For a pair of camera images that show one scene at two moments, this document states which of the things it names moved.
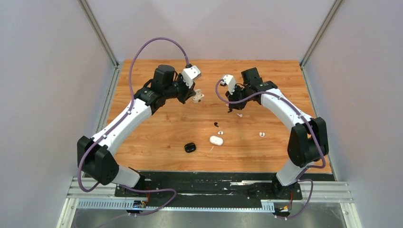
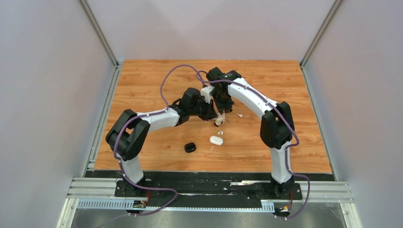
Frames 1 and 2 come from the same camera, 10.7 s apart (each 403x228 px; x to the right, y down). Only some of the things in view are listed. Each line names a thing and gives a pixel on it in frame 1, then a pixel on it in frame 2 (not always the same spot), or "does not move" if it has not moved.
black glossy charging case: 190,147 does not move
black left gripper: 188,92 → 209,112
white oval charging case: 216,140 does not move
